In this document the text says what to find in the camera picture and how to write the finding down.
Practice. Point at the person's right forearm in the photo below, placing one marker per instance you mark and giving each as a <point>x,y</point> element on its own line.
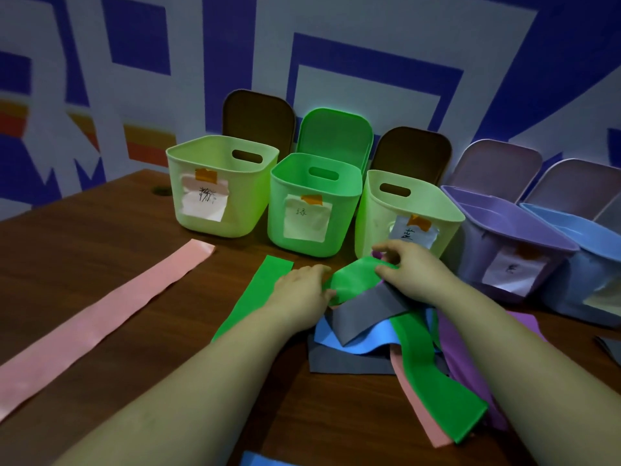
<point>524,378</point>

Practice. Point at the pink elastic band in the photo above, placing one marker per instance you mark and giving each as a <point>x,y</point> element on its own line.
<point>412,397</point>
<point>97,320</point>

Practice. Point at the pale green plastic bin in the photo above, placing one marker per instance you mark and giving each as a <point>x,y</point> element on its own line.
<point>376,223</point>
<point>252,198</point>

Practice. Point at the pale yellow paper label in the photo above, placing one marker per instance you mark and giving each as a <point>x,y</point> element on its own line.
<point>604,300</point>

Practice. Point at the person's left forearm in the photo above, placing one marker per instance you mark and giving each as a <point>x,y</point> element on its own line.
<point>203,393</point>

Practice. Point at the mauve bin lid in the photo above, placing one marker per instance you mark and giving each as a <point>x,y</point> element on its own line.
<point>495,167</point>
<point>577,189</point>

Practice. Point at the person's left hand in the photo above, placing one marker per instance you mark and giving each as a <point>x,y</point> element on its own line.
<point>296,296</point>

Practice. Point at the brown bin lid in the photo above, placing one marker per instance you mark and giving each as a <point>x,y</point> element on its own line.
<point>259,118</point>
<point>412,150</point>

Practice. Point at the bright green plastic bin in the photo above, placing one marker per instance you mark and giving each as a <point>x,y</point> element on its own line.
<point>339,213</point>

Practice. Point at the person's left fingers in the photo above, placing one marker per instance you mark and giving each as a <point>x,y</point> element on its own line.
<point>324,286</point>

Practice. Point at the bright green bin lid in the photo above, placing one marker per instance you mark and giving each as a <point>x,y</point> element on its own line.
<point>334,135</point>

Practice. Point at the person's right thumb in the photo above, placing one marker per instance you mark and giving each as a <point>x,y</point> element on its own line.
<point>388,275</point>

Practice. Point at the purple plastic bin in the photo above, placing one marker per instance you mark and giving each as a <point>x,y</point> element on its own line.
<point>478,237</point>

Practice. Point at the blue plastic bin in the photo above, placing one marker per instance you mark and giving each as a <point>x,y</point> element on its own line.
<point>577,281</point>

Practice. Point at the paper label with orange tape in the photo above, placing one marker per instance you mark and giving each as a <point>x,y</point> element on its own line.
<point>514,274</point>
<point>417,232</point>
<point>305,218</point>
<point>203,196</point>

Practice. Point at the purple elastic band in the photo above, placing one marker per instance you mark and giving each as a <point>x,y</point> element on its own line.
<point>461,363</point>

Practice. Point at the green elastic band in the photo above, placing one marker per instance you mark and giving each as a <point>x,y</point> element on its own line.
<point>432,373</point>
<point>252,300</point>

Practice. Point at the person's right hand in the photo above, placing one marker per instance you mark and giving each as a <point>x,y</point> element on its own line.
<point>417,271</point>

